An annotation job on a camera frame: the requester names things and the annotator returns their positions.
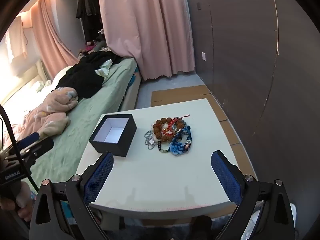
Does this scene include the flat brown cardboard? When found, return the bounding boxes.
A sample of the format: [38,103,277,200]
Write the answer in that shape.
[151,85,258,180]

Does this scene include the black gift box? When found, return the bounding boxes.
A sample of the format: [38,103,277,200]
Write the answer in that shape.
[89,114,137,158]

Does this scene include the blue chain bracelet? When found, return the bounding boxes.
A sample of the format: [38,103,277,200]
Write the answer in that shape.
[170,127,193,157]

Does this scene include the pink fleece blanket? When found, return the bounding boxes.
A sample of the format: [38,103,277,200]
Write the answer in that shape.
[0,87,79,150]

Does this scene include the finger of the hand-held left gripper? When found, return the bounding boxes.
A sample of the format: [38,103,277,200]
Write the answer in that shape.
[21,137,54,160]
[17,132,41,151]

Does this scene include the dark and green bead bracelet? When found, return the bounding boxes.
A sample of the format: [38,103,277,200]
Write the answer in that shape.
[157,140,173,153]

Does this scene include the dark brown wardrobe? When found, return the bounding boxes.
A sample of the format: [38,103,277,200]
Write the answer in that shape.
[187,0,320,230]

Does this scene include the brown wooden bead bracelet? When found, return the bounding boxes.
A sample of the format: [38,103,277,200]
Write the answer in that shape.
[152,119,187,142]

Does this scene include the stuffed toys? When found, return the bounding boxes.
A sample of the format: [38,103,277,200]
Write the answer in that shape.
[79,39,107,55]

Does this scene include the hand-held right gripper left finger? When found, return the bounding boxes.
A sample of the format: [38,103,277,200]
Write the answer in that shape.
[29,151,114,240]

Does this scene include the narrow pink curtain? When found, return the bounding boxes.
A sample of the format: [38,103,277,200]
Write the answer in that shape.
[31,0,80,80]

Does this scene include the silver ball chain necklace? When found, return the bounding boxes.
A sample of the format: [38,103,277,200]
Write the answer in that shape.
[144,130,160,152]

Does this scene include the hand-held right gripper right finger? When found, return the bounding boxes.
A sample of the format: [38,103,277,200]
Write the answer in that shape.
[211,150,296,240]

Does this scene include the pale crumpled cloth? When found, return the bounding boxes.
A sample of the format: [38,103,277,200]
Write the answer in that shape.
[95,59,113,77]

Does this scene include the black cable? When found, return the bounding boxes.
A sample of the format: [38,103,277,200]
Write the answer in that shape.
[0,104,40,193]

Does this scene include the white hanging cloth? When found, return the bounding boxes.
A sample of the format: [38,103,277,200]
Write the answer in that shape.
[5,16,28,63]

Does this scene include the white table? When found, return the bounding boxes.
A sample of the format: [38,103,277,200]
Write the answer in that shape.
[75,99,258,218]

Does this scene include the bed with green sheet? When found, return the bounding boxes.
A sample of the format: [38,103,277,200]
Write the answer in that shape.
[0,55,140,195]

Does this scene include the person's left hand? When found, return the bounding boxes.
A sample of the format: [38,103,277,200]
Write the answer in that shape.
[0,181,34,222]

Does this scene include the red cord bracelet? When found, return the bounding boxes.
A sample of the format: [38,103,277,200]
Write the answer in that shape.
[162,114,190,134]

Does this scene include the pile of black clothes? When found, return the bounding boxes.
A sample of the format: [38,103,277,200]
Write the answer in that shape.
[54,51,123,99]

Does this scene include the hanging black clothes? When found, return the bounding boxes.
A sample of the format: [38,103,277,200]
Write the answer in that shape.
[76,0,103,43]

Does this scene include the wide pink curtain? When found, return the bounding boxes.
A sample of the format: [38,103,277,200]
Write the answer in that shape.
[97,0,197,82]

